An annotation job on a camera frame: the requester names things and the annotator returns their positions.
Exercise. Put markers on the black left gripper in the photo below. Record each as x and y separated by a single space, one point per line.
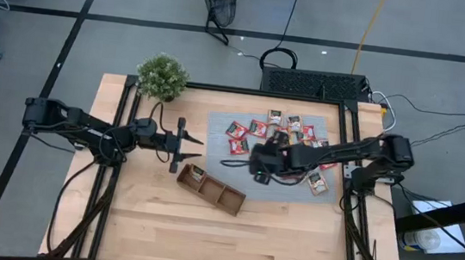
166 141

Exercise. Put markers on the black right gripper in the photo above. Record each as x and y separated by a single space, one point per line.
268 160

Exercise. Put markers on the grey woven placemat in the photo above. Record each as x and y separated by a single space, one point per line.
213 145

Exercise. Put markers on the white tea packet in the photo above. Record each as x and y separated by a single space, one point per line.
323 144
275 117
318 182
197 172
296 137
294 123

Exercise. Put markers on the orange tea packet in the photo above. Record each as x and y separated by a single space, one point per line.
281 130

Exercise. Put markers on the wooden three-compartment tea box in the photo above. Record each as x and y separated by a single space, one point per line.
217 191

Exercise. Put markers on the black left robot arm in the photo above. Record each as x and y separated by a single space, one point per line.
85 127

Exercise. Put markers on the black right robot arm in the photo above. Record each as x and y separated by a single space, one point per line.
343 150

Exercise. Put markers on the green potted plant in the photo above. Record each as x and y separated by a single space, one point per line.
162 77

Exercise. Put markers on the black perforated computer tower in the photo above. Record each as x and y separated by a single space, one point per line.
315 84

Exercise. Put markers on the white paper sheet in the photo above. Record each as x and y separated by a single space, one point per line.
443 221

